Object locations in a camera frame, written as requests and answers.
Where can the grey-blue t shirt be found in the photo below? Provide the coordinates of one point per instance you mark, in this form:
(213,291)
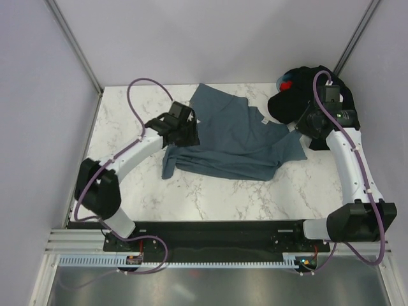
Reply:
(235,141)

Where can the red t shirt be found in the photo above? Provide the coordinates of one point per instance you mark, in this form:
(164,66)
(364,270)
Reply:
(285,85)

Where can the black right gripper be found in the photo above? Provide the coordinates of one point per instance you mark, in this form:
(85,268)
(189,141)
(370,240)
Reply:
(301,125)

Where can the left aluminium frame post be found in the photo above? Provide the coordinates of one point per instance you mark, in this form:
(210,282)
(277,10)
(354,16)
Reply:
(74,44)

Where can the aluminium frame post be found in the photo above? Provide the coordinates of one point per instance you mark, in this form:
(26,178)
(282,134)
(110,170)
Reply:
(74,44)
(357,34)

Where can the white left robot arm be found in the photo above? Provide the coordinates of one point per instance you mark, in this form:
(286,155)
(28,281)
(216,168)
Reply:
(98,182)

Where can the white slotted cable duct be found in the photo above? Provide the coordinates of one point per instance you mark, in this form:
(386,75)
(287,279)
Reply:
(124,261)

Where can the right aluminium frame post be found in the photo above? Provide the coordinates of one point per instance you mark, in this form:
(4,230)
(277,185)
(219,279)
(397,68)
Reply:
(357,34)

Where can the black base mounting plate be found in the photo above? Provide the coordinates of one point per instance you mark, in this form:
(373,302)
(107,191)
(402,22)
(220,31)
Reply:
(219,241)

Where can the aluminium front frame rail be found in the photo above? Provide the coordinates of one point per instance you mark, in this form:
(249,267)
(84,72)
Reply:
(87,241)

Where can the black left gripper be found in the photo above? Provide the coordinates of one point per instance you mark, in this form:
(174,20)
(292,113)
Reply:
(192,138)

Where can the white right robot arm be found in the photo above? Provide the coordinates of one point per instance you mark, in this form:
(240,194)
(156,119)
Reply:
(364,214)

